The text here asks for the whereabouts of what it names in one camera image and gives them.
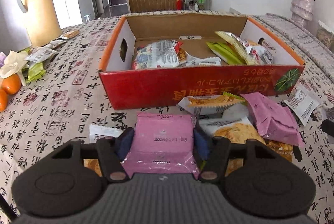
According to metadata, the white label snack packet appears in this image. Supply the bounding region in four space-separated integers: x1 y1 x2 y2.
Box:
284 86 320 126

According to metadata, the red cardboard pumpkin box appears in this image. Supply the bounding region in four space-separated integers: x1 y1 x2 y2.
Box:
99 12 305 110

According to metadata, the small green packet far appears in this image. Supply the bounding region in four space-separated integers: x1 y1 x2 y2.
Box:
25 62 46 83

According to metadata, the cream plastic bag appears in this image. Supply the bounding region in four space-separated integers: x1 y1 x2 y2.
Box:
0 51 28 86

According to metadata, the yellow striped candy bag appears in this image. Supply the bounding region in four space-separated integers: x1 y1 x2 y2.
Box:
215 31 261 65

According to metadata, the long green snack bar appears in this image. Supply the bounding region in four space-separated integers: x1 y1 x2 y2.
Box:
206 42 246 65

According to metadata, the clear jar of nuts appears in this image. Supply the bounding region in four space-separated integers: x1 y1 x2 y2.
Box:
316 20 334 52

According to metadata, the red white snack bag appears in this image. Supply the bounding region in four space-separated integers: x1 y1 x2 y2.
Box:
133 40 183 70

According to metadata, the orange fruit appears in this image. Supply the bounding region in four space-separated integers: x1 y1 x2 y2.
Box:
2 74 22 95
0 89 8 112

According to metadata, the yellow thermos jug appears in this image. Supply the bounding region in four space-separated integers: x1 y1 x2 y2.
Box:
16 0 62 47

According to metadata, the oat crisp snack packet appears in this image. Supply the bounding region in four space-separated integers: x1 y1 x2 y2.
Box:
177 93 246 116

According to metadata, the pink snack packet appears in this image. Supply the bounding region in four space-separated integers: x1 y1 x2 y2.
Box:
241 92 304 147
122 113 199 178

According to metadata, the pink textured vase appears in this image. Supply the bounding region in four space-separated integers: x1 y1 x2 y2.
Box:
290 0 316 28

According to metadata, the patterned calligraphy tablecloth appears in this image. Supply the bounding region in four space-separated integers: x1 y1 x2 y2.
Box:
1 17 333 223

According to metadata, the pink grey folded blanket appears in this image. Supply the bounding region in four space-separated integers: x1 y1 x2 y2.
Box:
254 13 333 82

